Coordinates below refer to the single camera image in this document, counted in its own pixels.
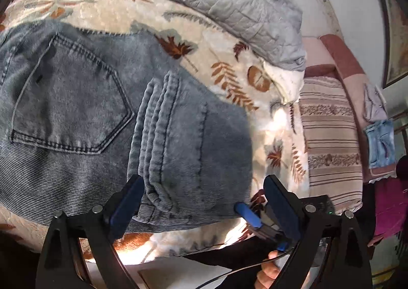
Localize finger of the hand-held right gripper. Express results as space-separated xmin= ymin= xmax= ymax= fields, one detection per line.
xmin=276 ymin=240 xmax=298 ymax=252
xmin=234 ymin=201 xmax=281 ymax=242

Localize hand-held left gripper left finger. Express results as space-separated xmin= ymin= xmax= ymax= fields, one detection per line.
xmin=35 ymin=174 xmax=145 ymax=289

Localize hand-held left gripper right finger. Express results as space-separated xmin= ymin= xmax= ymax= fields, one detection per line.
xmin=263 ymin=174 xmax=373 ymax=289

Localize grey-blue denim pants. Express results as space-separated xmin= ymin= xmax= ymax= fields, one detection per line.
xmin=0 ymin=18 xmax=254 ymax=234

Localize person's right hand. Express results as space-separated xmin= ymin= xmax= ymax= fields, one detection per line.
xmin=255 ymin=249 xmax=285 ymax=289

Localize person's dark clothing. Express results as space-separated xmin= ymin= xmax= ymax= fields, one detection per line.
xmin=183 ymin=238 xmax=278 ymax=270

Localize white lace-edged cloth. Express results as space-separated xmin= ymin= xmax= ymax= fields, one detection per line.
xmin=366 ymin=166 xmax=397 ymax=183

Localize striped beige cushion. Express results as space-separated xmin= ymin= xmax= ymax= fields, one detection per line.
xmin=298 ymin=76 xmax=364 ymax=210

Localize magenta cloth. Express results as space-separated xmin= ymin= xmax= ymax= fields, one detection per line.
xmin=368 ymin=177 xmax=408 ymax=242

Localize light blue denim shorts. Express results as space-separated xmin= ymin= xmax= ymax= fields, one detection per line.
xmin=365 ymin=120 xmax=396 ymax=169

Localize light purple cloth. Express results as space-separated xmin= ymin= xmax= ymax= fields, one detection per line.
xmin=363 ymin=83 xmax=388 ymax=122

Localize pink and brown headboard cover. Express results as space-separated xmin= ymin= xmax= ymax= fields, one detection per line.
xmin=301 ymin=34 xmax=383 ymax=181

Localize cream leaf-print blanket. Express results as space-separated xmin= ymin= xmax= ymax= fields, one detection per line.
xmin=0 ymin=0 xmax=310 ymax=261

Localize black cable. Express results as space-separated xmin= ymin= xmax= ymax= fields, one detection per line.
xmin=193 ymin=252 xmax=289 ymax=289

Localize framed wall picture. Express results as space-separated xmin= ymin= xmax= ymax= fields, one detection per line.
xmin=373 ymin=0 xmax=408 ymax=89

